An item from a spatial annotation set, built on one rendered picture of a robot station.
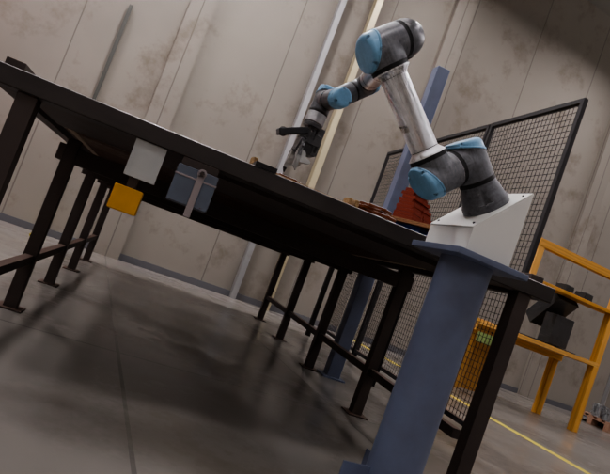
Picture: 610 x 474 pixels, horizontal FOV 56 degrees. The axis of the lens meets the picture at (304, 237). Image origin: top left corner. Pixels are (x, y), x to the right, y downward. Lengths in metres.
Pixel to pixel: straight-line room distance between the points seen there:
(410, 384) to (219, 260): 5.75
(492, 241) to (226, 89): 5.98
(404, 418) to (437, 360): 0.20
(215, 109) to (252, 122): 0.49
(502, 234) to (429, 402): 0.56
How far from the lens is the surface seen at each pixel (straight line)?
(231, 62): 7.57
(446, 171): 1.76
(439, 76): 4.45
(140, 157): 1.89
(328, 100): 2.10
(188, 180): 1.86
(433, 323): 1.81
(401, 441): 1.84
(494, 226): 1.82
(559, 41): 10.23
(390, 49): 1.75
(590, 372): 7.42
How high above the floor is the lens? 0.64
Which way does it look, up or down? 3 degrees up
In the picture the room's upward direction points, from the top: 20 degrees clockwise
